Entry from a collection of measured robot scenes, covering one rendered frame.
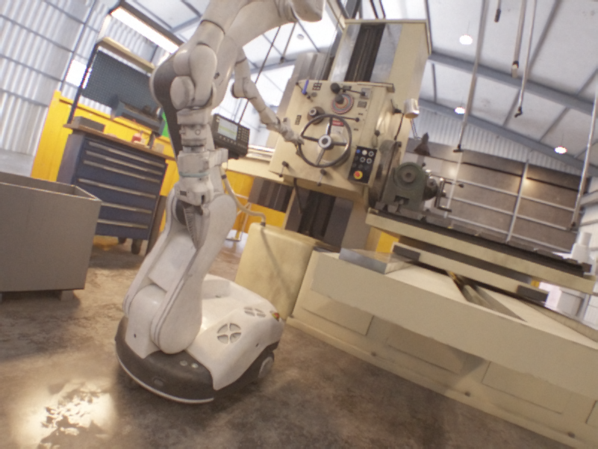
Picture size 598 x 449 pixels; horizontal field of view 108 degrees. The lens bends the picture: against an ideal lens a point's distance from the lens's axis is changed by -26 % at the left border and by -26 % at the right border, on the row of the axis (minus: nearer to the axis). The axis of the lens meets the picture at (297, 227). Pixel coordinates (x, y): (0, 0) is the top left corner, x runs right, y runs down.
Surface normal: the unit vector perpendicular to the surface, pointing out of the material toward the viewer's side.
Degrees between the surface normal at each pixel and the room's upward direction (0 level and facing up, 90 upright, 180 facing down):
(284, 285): 90
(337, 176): 90
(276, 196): 90
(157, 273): 65
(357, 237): 90
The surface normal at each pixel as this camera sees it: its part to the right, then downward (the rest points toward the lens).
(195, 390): 0.44, 0.16
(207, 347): -0.05, -0.82
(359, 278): -0.46, -0.10
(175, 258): -0.30, -0.49
